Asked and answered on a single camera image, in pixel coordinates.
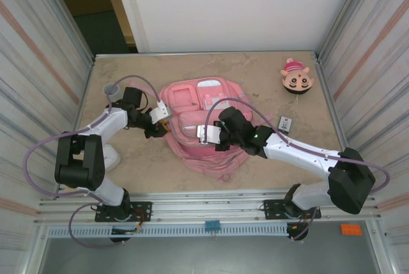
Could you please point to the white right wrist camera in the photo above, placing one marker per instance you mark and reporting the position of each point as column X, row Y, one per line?
column 209, row 133

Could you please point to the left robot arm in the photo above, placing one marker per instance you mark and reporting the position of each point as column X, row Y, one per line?
column 108, row 124

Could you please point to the pink backpack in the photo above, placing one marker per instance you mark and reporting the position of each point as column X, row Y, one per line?
column 198, row 159

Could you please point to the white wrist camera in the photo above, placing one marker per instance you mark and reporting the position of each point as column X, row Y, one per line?
column 209, row 133
column 159, row 112

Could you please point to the pink cartoon plush toy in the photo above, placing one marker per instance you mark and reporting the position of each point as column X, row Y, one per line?
column 297, row 79

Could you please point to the blue connector block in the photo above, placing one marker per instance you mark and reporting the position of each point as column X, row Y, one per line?
column 212, row 226

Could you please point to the clear plastic box white card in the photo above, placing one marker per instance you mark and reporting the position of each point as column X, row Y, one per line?
column 285, row 124

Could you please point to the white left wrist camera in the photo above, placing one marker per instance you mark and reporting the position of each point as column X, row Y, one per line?
column 159, row 112

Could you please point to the aluminium frame rail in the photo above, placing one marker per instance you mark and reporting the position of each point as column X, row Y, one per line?
column 207, row 205

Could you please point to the grey cup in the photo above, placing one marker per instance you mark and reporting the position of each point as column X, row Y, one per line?
column 106, row 92

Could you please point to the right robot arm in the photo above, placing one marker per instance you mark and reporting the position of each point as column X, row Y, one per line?
column 300, row 156

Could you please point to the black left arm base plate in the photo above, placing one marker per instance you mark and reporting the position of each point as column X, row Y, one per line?
column 143, row 211

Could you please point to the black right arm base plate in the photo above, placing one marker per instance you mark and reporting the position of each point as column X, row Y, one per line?
column 271, row 210

